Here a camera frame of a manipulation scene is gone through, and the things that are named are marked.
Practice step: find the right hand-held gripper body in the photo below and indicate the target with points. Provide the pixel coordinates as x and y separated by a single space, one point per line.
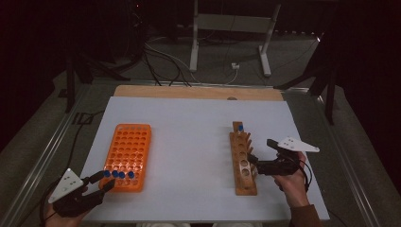
283 167

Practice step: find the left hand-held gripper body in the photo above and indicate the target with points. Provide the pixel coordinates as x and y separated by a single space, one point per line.
72 201

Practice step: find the blue-capped glass test tube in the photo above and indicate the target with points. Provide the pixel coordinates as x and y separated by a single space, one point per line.
240 128
115 173
131 174
107 173
122 175

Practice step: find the wooden test tube rack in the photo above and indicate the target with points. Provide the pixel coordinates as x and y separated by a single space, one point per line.
246 186

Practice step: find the orange plastic test tube rack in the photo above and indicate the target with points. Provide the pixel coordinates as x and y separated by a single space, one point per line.
130 145

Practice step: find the person's left hand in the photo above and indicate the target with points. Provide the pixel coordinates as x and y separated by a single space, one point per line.
60 221

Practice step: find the person's right hand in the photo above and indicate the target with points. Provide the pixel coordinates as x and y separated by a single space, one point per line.
294 189

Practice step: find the white table cover sheet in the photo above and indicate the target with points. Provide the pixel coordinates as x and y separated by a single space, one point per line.
189 157

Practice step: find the black tripod stand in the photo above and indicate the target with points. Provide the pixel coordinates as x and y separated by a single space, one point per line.
71 82
329 94

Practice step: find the white plug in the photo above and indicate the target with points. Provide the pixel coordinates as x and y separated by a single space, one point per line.
235 66

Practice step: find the power strip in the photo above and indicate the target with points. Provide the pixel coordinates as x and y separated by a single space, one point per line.
294 32

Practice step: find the grey metal stand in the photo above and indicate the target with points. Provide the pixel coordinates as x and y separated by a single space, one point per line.
233 23

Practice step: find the dark equipment rack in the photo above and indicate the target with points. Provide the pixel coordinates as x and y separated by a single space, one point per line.
137 28

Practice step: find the aluminium floor frame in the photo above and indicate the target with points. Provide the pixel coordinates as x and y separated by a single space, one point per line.
47 148

